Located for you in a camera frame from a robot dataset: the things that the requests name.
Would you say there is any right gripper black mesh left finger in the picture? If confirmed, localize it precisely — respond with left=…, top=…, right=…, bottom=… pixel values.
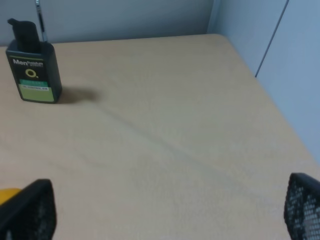
left=0, top=179, right=57, bottom=240

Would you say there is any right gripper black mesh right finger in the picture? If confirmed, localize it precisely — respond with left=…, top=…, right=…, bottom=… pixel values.
left=283, top=172, right=320, bottom=240

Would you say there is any yellow mango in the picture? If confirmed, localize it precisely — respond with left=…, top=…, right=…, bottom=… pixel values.
left=0, top=188, right=21, bottom=205

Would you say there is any black pump lotion bottle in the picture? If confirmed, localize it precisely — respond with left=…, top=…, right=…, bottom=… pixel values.
left=5, top=18, right=62, bottom=104

